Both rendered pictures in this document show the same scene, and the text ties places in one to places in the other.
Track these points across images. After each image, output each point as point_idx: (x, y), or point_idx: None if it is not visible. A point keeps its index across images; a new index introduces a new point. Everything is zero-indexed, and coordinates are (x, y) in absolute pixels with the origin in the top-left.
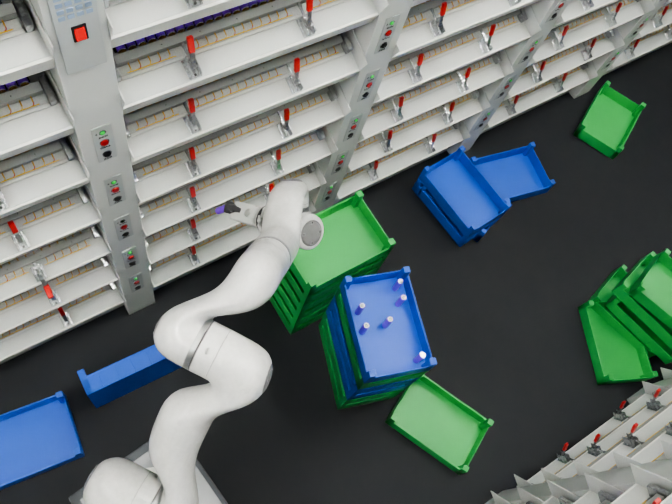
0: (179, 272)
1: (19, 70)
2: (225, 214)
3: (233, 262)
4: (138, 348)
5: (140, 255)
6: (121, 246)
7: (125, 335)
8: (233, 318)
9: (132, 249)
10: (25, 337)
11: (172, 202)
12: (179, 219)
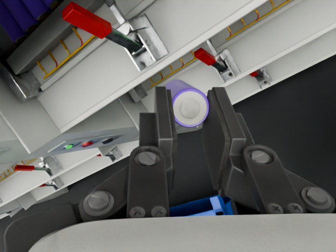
0: (239, 96)
1: None
2: (299, 9)
3: None
4: (206, 172)
5: (109, 133)
6: (26, 154)
7: (193, 154)
8: (334, 151)
9: (66, 144)
10: (86, 165)
11: (89, 46)
12: (120, 88)
